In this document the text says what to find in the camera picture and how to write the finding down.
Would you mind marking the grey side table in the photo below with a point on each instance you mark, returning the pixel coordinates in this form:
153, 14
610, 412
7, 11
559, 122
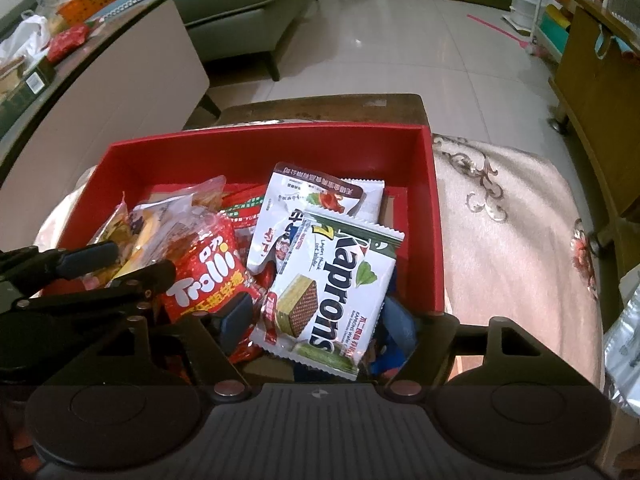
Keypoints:
150, 85

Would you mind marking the dark green box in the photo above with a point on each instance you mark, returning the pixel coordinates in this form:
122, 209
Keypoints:
25, 90

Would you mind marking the wooden cabinet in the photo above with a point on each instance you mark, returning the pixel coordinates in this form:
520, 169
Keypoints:
590, 85

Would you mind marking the green wafer packet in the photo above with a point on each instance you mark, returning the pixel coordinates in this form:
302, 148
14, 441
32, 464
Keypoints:
330, 285

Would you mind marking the grey-green sofa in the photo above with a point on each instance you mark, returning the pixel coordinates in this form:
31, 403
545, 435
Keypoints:
240, 5

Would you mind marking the red foil bag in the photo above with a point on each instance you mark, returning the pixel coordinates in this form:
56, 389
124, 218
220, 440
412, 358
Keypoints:
67, 42

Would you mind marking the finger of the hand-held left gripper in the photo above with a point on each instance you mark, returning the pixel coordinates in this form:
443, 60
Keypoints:
85, 262
145, 280

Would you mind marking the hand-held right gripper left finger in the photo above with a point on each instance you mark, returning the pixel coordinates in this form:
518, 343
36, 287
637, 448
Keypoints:
239, 320

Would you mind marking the red cardboard box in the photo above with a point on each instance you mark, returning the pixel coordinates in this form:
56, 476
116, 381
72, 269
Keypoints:
300, 145

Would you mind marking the white plastic drawers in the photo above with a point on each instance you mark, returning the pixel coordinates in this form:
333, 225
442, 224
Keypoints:
525, 5

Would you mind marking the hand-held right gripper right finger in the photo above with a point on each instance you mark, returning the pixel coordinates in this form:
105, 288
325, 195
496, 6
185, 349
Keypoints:
402, 327

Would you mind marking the red candy bag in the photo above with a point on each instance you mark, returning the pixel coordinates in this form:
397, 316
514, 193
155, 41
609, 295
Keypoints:
210, 270

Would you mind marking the white date snack packet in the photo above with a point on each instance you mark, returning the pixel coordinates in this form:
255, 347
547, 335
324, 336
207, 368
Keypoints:
290, 190

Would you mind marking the silver foil bag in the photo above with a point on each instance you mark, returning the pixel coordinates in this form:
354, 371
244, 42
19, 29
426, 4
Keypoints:
625, 350

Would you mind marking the teal storage box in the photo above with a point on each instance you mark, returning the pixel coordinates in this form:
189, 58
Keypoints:
552, 30

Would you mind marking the pink stick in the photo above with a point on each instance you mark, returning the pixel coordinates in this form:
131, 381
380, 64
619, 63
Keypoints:
500, 30

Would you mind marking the white plastic bag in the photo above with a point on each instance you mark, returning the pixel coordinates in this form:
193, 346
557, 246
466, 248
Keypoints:
25, 35

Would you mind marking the yellow cake packet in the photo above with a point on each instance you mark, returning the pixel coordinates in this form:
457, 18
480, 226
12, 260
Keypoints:
150, 230

